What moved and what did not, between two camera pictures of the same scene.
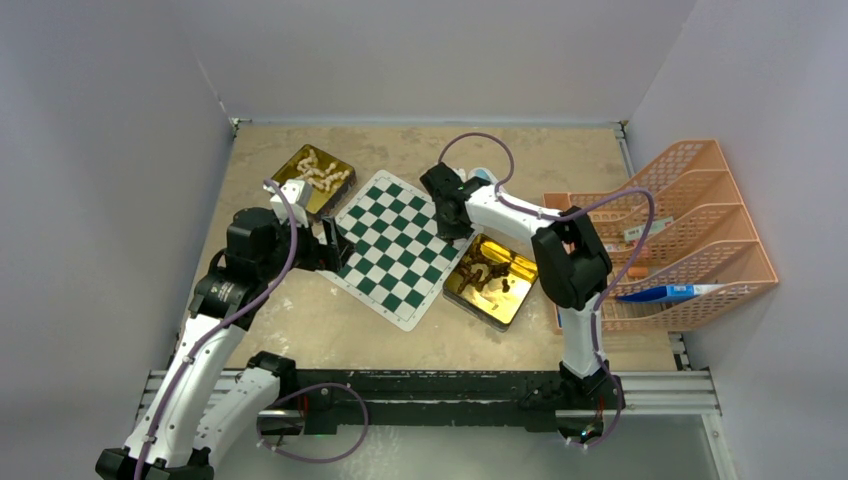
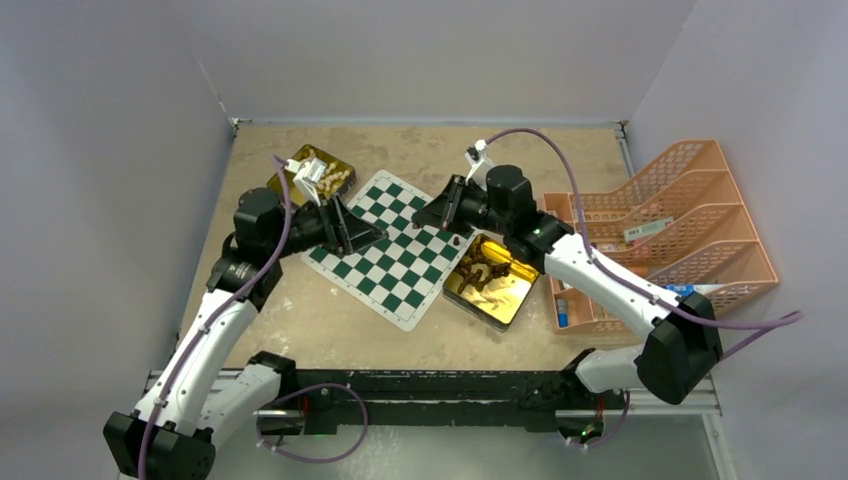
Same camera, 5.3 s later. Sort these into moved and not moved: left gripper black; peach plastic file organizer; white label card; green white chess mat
Moved: left gripper black
Not moved: green white chess mat; white label card; peach plastic file organizer
